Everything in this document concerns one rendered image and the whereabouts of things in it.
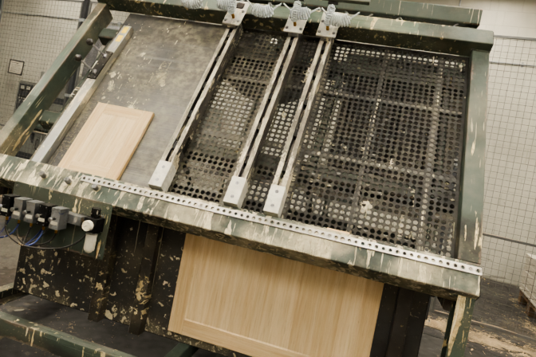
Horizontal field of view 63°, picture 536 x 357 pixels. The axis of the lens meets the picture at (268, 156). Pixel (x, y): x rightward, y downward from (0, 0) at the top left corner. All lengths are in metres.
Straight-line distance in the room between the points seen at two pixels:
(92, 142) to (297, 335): 1.29
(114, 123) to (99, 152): 0.18
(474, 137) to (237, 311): 1.28
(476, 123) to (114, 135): 1.65
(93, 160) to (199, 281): 0.74
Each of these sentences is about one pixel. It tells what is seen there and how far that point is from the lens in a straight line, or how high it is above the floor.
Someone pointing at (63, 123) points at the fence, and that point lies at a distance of 2.36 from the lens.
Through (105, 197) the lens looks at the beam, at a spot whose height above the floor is 0.83.
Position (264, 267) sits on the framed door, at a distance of 2.00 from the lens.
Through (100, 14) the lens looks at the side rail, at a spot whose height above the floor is 1.75.
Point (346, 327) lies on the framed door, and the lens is 2.01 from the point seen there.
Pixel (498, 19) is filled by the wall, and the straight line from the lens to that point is 7.01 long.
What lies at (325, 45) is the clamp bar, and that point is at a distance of 2.32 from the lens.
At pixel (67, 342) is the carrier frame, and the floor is 0.17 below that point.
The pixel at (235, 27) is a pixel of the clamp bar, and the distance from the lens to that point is 2.45.
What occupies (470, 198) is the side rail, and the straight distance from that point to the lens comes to 1.89.
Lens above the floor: 1.17
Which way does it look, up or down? 1 degrees down
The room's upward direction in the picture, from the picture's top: 11 degrees clockwise
